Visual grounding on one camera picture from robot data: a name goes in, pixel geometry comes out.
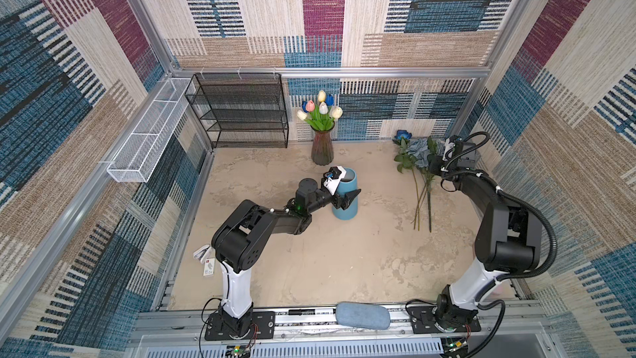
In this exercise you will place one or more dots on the blue-grey artificial rose bunch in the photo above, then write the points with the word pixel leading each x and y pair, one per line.
pixel 414 157

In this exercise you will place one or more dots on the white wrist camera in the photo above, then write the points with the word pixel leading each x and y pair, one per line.
pixel 449 147
pixel 333 178

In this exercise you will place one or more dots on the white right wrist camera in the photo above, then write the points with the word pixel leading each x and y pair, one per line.
pixel 449 147

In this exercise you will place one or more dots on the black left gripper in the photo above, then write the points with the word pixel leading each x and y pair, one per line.
pixel 344 202

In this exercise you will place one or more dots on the blue-grey oval pad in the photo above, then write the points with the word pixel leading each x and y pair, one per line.
pixel 363 315

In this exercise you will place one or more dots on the dark blue artificial rose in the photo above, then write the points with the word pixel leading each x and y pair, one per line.
pixel 402 135

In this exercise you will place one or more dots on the small white paper tags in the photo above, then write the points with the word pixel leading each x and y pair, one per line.
pixel 206 258

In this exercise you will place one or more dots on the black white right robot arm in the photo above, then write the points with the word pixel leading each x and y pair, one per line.
pixel 515 240

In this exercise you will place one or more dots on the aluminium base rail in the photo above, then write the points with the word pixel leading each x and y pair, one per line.
pixel 302 332

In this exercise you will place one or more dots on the white wire mesh basket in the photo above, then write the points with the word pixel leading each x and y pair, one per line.
pixel 144 147

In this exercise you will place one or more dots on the red ribbed glass vase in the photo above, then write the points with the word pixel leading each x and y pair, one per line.
pixel 322 152

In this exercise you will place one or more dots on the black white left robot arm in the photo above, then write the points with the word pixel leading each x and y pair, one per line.
pixel 241 239

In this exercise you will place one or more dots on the black wire shelf rack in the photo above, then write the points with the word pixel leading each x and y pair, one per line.
pixel 240 110

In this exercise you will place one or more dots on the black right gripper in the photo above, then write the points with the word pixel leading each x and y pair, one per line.
pixel 435 164

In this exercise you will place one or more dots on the teal cylindrical vase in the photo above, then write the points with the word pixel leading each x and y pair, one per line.
pixel 348 185

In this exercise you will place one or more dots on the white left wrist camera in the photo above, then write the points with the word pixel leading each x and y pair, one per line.
pixel 333 178

